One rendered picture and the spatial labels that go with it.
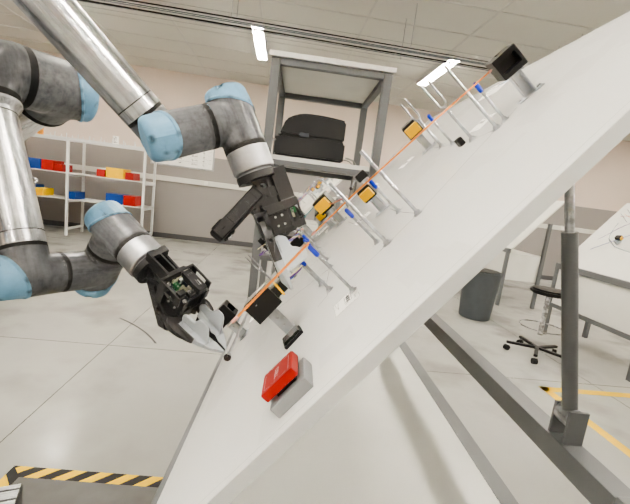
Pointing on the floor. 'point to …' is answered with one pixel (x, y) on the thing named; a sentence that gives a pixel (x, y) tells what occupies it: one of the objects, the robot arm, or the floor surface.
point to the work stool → (540, 323)
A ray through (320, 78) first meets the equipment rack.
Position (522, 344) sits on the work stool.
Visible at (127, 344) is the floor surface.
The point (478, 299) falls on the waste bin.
